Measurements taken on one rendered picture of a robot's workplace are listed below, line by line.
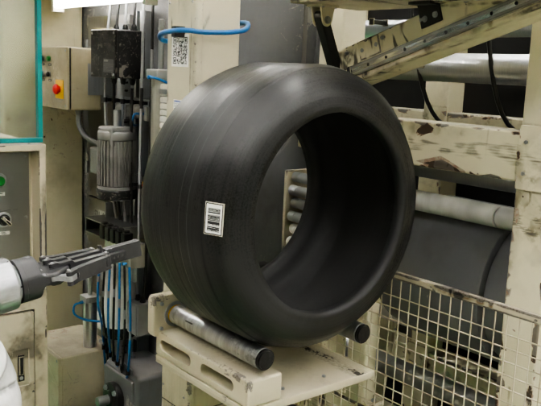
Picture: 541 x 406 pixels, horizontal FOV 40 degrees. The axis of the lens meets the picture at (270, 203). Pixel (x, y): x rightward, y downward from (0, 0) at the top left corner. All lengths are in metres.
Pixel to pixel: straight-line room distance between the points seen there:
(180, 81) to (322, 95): 0.45
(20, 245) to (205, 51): 0.70
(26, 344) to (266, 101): 0.98
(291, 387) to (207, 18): 0.85
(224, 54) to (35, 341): 0.89
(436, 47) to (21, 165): 1.06
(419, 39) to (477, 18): 0.16
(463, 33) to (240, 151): 0.60
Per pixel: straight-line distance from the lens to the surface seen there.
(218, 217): 1.36
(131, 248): 1.41
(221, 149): 1.38
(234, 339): 1.60
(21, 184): 2.01
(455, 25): 1.72
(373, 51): 1.88
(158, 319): 1.79
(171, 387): 2.00
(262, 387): 1.56
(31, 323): 2.05
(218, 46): 1.80
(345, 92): 1.52
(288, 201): 2.14
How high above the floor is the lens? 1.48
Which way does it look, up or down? 10 degrees down
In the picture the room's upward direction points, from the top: 2 degrees clockwise
